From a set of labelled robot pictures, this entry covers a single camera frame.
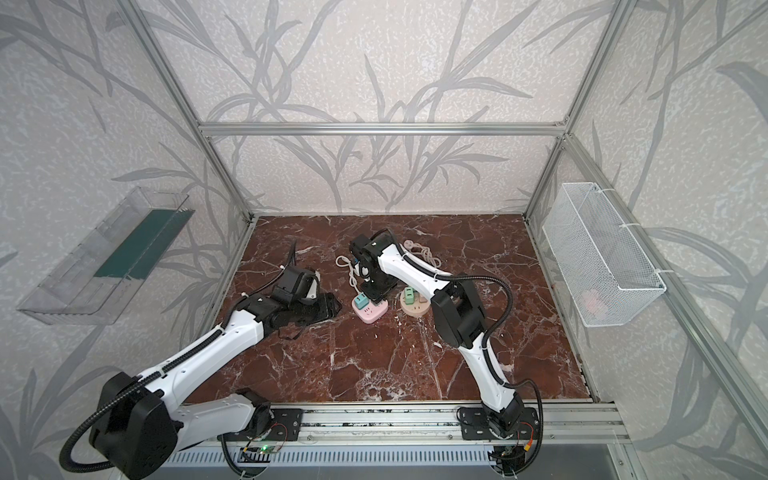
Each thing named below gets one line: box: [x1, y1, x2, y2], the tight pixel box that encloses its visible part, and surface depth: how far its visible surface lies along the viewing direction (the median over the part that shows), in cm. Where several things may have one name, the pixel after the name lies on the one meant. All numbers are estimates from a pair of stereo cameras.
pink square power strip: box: [352, 298, 389, 324], surface depth 93 cm
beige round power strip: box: [400, 291, 431, 318], surface depth 95 cm
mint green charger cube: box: [404, 287, 415, 305], surface depth 93 cm
